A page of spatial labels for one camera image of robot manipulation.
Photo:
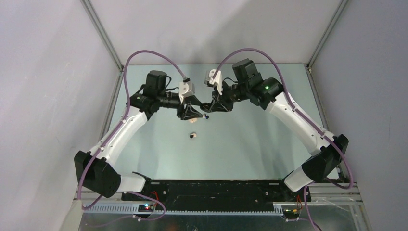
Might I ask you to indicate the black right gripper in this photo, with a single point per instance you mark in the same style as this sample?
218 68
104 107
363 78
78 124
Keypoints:
215 106

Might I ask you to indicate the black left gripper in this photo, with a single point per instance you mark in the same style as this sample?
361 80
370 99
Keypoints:
190 112

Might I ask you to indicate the black glossy earbud charging case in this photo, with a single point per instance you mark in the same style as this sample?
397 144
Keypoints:
206 107

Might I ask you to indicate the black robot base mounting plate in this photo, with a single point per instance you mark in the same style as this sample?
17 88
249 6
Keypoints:
219 195

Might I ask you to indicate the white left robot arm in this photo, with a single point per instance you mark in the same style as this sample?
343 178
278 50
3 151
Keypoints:
95 168

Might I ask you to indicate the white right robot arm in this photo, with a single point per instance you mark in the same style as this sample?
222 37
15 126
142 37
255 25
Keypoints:
269 94

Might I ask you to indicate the beige square earbud case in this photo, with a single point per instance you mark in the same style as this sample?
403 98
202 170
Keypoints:
193 120

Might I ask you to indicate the left green circuit board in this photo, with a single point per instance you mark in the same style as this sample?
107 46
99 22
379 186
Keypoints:
148 208

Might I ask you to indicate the green circuit board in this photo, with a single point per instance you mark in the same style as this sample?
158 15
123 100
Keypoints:
148 208
292 211

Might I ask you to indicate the right green circuit board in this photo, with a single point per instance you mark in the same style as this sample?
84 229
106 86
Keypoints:
292 211

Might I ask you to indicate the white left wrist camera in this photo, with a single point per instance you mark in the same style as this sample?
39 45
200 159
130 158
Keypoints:
186 89

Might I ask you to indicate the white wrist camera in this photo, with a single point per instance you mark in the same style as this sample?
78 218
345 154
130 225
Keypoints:
186 89
214 80

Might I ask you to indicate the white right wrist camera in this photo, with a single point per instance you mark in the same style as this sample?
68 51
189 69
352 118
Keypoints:
214 80

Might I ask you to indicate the left aluminium frame post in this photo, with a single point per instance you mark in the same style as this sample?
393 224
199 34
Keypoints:
101 31

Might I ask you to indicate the aluminium frame post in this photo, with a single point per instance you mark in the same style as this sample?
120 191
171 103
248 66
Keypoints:
101 31
326 33

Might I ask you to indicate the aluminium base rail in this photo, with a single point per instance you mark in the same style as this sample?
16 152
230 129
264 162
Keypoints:
329 194

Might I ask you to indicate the right aluminium frame post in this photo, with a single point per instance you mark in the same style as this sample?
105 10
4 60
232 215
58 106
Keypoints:
326 33

